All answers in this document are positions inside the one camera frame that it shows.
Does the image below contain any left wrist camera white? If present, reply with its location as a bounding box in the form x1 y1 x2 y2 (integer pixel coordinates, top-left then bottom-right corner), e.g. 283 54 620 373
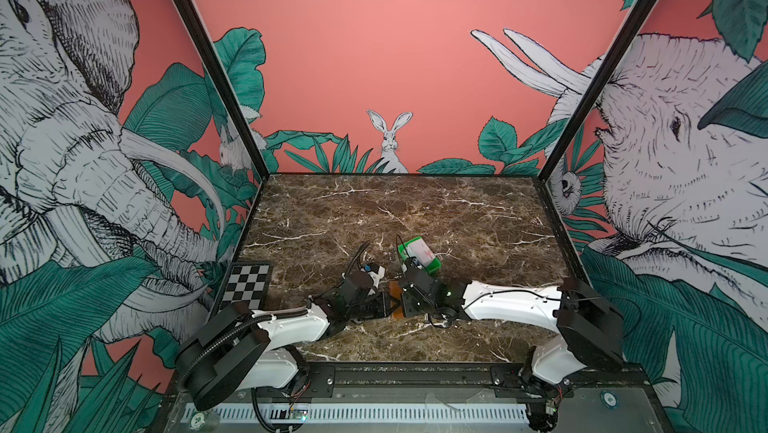
361 263 386 290

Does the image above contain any black frame post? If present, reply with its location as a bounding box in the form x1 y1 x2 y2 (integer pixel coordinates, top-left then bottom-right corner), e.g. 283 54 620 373
537 0 658 183
173 0 270 182

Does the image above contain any brown leather card holder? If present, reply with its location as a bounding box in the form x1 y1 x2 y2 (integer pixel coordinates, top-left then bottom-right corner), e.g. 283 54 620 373
388 280 405 319

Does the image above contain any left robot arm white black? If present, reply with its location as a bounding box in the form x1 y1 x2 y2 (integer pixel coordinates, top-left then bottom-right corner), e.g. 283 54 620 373
175 263 390 410

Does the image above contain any left black frame post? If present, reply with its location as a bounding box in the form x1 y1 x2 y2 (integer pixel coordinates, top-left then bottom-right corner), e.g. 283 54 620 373
173 0 270 182

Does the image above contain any green plastic tray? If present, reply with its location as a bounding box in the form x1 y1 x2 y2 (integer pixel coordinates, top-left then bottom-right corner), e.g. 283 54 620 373
397 236 442 276

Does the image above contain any stack of credit cards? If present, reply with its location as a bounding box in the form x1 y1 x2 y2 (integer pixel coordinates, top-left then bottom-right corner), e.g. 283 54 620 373
406 237 437 268

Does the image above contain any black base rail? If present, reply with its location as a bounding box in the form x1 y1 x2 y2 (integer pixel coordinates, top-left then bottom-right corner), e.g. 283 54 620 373
173 360 649 401

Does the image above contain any left camera black cable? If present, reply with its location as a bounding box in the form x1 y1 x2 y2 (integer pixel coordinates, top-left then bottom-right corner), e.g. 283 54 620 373
343 240 372 281

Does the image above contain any white slotted cable duct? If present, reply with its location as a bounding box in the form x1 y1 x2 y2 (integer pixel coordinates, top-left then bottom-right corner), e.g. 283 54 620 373
179 402 529 426

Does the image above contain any black white checkerboard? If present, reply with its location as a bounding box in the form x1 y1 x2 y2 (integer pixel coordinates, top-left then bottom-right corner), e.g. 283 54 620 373
217 261 273 311

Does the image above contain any right black frame post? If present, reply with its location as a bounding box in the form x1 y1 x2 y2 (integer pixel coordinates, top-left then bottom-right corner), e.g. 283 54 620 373
537 0 658 183

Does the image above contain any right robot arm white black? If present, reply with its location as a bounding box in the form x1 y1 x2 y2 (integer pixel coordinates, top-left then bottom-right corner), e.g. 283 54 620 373
398 260 624 385

